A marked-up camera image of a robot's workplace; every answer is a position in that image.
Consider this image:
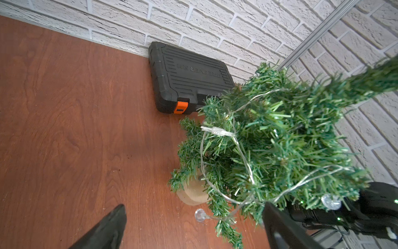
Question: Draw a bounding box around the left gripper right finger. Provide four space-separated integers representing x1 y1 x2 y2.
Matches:
262 202 323 249

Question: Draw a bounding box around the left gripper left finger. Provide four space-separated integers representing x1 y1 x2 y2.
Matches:
69 204 127 249

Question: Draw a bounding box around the clear string light wire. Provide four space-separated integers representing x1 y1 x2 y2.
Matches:
194 88 355 223

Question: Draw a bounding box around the small green christmas tree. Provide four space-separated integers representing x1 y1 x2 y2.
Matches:
169 57 398 249

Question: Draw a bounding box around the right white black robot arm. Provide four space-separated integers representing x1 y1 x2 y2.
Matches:
285 182 398 243

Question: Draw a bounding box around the black plastic tool case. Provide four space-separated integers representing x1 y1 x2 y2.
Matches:
148 41 235 115

